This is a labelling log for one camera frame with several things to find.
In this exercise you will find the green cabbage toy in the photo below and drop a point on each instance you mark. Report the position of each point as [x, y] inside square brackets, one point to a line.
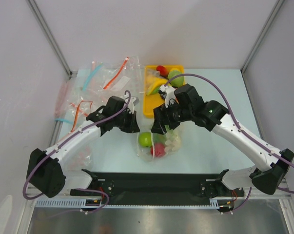
[175, 79]

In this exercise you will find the green lime toy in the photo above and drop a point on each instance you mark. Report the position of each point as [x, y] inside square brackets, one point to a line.
[144, 139]

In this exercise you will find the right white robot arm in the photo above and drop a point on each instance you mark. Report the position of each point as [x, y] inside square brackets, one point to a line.
[270, 163]

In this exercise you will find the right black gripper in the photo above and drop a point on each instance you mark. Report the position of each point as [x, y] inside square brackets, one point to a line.
[160, 122]

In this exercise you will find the red pomegranate toy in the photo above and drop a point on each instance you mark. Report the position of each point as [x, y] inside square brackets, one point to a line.
[158, 150]

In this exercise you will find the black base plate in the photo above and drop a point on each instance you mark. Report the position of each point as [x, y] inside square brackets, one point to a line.
[140, 186]

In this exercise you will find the aluminium front rail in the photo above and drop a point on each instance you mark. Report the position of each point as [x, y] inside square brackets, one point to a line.
[31, 191]

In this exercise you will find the yellow plastic tray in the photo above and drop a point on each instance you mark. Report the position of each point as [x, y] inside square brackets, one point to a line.
[152, 101]

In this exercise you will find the red strawberry toy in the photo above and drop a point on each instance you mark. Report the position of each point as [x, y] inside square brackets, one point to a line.
[163, 71]

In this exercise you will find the pink dotted bag front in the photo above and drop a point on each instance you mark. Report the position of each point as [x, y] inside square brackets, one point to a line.
[81, 160]

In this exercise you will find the orange zipper clear bag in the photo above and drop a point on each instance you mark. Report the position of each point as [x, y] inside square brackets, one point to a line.
[115, 79]

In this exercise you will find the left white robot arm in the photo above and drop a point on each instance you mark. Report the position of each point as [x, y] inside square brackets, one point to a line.
[47, 170]

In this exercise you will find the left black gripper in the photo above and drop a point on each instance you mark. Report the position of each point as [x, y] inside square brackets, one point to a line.
[132, 127]

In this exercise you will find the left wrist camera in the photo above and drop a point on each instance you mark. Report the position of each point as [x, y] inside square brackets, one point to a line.
[131, 101]

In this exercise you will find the blue zipper clear bag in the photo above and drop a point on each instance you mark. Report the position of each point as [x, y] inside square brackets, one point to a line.
[92, 83]

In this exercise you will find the yellow banana toy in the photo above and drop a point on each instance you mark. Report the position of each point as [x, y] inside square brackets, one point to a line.
[155, 86]

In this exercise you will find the right aluminium frame post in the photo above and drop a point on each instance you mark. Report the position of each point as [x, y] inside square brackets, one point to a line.
[262, 34]

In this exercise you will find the aluminium frame post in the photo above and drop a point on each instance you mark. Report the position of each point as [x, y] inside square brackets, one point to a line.
[262, 34]
[49, 36]

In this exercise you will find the green lettuce toy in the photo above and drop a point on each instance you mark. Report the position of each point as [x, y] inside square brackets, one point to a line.
[158, 138]

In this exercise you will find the white dotted zip bag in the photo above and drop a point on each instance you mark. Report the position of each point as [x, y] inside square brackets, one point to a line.
[151, 146]

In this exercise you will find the white cable duct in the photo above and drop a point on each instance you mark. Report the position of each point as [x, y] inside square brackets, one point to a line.
[89, 203]

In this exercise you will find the left aluminium frame post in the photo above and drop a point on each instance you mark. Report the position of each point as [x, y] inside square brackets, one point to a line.
[49, 36]

